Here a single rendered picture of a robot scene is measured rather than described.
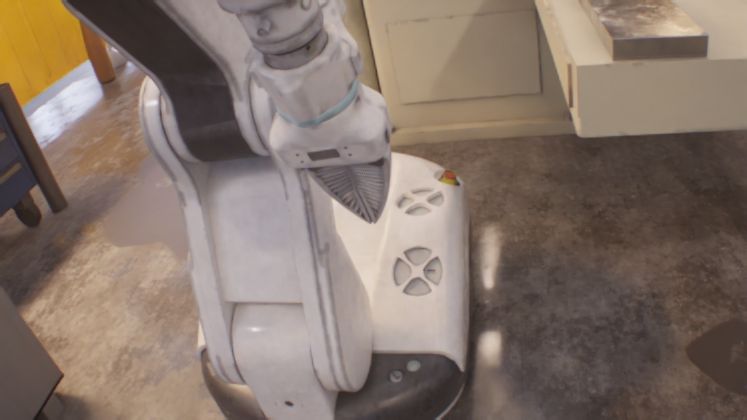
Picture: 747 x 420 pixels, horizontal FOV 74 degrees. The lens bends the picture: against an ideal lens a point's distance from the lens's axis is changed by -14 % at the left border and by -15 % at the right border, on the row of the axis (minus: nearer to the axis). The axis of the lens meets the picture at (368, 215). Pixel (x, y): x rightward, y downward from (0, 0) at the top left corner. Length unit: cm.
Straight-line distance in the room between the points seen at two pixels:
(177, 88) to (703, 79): 68
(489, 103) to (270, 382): 139
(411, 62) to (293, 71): 159
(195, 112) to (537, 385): 86
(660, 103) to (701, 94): 6
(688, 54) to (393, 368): 69
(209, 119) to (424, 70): 133
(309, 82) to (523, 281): 110
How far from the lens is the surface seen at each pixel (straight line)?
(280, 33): 40
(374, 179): 55
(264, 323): 91
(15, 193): 248
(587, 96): 77
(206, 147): 79
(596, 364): 127
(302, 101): 43
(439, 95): 204
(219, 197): 88
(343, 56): 44
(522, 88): 203
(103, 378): 160
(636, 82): 78
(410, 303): 105
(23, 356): 149
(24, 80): 416
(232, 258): 89
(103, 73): 434
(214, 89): 74
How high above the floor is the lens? 98
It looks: 34 degrees down
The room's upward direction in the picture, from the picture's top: 13 degrees counter-clockwise
